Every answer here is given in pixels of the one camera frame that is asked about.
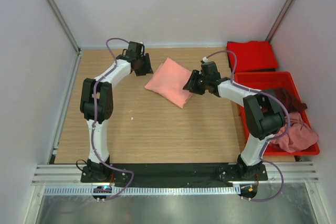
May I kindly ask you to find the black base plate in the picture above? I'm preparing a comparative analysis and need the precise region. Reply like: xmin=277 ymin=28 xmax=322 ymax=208
xmin=80 ymin=163 xmax=268 ymax=188

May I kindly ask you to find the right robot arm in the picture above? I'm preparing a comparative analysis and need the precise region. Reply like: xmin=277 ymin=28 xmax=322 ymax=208
xmin=183 ymin=59 xmax=286 ymax=180

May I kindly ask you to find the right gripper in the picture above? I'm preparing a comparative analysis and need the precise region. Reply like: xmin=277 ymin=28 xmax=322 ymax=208
xmin=183 ymin=69 xmax=210 ymax=95

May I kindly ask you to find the left corner aluminium post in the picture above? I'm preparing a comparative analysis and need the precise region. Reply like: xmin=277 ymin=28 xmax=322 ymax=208
xmin=46 ymin=0 xmax=81 ymax=54

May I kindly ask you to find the dusty pink t shirt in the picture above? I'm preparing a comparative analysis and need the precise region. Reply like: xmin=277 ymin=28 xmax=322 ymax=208
xmin=269 ymin=112 xmax=319 ymax=153

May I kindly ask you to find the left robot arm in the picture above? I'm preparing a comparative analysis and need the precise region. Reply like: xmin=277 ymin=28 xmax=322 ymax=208
xmin=80 ymin=41 xmax=153 ymax=182

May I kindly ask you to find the corner aluminium post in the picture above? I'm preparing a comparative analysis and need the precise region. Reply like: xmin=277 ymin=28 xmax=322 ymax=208
xmin=46 ymin=0 xmax=81 ymax=54
xmin=265 ymin=0 xmax=296 ymax=43

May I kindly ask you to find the dark maroon t shirt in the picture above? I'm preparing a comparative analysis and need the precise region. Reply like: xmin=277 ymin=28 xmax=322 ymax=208
xmin=273 ymin=87 xmax=308 ymax=113

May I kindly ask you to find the folded red t shirt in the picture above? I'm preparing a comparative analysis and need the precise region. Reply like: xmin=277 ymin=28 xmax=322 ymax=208
xmin=226 ymin=41 xmax=279 ymax=73

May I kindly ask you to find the right corner aluminium post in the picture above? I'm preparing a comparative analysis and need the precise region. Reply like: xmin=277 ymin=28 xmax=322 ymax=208
xmin=265 ymin=0 xmax=296 ymax=43

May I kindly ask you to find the aluminium frame rail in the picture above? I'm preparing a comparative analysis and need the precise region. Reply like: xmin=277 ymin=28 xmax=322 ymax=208
xmin=32 ymin=162 xmax=319 ymax=185

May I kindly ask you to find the salmon pink t shirt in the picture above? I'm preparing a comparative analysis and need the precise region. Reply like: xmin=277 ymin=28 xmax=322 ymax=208
xmin=145 ymin=58 xmax=192 ymax=109

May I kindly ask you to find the slotted cable duct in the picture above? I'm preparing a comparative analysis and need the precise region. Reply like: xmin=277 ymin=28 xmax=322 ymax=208
xmin=44 ymin=186 xmax=240 ymax=197

